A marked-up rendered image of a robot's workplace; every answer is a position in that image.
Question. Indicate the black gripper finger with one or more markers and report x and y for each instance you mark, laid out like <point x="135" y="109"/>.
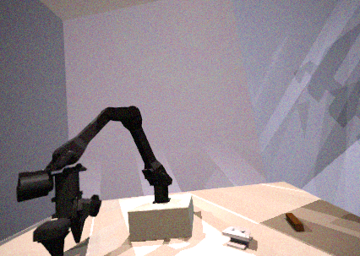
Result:
<point x="77" y="225"/>
<point x="55" y="246"/>

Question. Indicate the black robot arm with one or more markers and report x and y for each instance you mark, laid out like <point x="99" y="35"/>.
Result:
<point x="37" y="184"/>

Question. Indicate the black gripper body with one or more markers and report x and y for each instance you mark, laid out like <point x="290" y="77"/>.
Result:
<point x="57" y="228"/>

